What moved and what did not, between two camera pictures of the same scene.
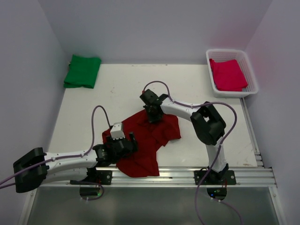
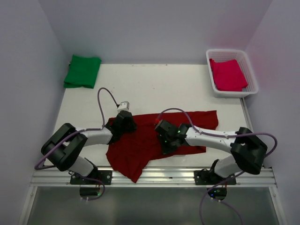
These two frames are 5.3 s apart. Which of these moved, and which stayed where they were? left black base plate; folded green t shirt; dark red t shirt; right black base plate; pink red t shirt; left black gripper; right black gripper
Moved: dark red t shirt; right black gripper; left black gripper
Stayed: left black base plate; right black base plate; pink red t shirt; folded green t shirt
